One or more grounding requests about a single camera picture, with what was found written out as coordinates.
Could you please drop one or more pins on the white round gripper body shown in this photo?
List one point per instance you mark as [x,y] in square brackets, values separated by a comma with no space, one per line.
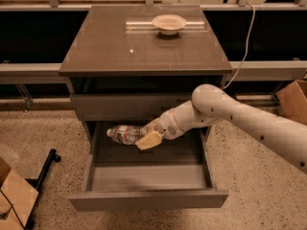
[166,124]

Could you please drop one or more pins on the grey drawer cabinet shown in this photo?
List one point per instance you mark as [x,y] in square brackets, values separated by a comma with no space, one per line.
[118,50]

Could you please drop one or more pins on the metal window railing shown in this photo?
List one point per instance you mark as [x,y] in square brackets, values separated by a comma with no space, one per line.
[37,73]

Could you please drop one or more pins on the black stand leg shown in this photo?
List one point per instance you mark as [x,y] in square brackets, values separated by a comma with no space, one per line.
[38,182]

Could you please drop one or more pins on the cardboard box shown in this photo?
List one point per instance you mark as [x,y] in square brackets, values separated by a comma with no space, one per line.
[293,99]
[17,198]

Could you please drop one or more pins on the cardboard box lower left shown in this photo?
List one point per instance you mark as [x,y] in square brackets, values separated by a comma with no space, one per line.
[17,198]

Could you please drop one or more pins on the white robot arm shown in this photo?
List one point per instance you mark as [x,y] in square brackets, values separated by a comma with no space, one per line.
[209,105]

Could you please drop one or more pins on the cardboard box right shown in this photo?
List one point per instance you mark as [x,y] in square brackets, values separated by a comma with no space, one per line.
[293,99]

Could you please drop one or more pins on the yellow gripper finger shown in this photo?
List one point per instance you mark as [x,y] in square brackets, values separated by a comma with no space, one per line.
[151,126]

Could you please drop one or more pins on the clear plastic water bottle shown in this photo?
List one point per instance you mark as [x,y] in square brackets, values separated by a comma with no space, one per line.
[126,135]

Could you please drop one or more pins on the white paper bowl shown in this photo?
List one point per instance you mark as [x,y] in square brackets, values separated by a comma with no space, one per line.
[169,24]

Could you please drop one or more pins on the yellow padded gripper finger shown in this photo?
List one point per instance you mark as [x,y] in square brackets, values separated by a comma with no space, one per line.
[150,140]

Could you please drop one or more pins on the closed grey top drawer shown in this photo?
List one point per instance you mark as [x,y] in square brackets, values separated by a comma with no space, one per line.
[124,107]

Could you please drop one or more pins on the open grey middle drawer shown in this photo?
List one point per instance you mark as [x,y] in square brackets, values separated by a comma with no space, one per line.
[175,175]

